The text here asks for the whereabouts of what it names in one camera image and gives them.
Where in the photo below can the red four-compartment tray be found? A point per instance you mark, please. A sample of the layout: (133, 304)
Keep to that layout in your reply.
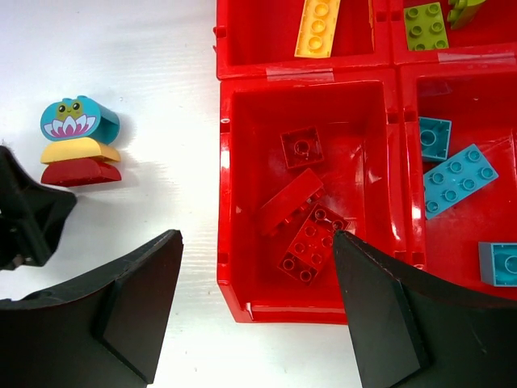
(365, 100)

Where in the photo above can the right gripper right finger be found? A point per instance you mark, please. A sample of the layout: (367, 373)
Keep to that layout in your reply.
(413, 329)

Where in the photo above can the yellow lego plate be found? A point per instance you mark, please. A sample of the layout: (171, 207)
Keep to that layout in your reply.
(317, 28)

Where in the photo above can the large blue lego brick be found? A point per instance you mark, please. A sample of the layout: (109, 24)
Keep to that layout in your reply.
(453, 180)

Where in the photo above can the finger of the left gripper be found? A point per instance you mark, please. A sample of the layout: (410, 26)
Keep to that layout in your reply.
(32, 216)

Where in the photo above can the blue frog lego brick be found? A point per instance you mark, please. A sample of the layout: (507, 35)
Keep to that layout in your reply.
(80, 117)

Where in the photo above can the yellow curved lego brick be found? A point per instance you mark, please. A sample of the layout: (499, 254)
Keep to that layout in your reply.
(84, 147)

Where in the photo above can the large red lego brick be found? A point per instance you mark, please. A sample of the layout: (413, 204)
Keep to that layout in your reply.
(311, 248)

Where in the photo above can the small blue lego brick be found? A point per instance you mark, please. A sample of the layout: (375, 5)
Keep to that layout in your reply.
(434, 138)

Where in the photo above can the green lego brick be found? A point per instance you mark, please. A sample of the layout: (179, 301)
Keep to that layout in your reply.
(425, 27)
(462, 12)

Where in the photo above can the red jagged lego brick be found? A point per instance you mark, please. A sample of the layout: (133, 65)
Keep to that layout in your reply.
(280, 210)

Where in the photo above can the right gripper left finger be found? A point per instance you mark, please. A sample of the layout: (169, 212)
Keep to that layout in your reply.
(104, 328)

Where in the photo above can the small red lego brick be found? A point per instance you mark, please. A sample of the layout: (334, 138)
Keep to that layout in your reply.
(302, 147)

